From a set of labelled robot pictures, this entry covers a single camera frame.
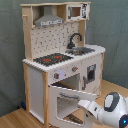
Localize left red oven knob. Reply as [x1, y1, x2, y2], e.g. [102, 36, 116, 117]
[54, 73, 59, 79]

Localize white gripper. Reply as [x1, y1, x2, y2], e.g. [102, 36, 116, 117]
[78, 100, 102, 119]

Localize black stovetop red burners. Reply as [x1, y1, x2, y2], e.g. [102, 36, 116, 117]
[34, 53, 71, 66]

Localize wooden toy kitchen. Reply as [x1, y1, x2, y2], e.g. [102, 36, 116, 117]
[22, 2, 105, 128]

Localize grey metal sink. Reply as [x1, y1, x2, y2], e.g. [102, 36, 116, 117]
[65, 47, 95, 55]

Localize right red oven knob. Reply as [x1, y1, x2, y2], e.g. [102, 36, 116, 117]
[71, 66, 79, 73]

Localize red oven knob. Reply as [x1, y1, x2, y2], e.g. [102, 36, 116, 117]
[54, 73, 59, 79]
[71, 66, 79, 73]

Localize grey range hood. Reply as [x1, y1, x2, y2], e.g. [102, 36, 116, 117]
[35, 5, 64, 27]

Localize white oven door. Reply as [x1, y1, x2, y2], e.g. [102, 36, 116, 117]
[49, 86, 96, 128]

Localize toy microwave with door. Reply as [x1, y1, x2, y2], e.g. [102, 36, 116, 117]
[67, 3, 90, 21]

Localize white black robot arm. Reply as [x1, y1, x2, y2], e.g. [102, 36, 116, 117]
[78, 92, 128, 128]

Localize black toy faucet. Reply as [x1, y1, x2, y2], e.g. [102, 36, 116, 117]
[67, 33, 82, 49]

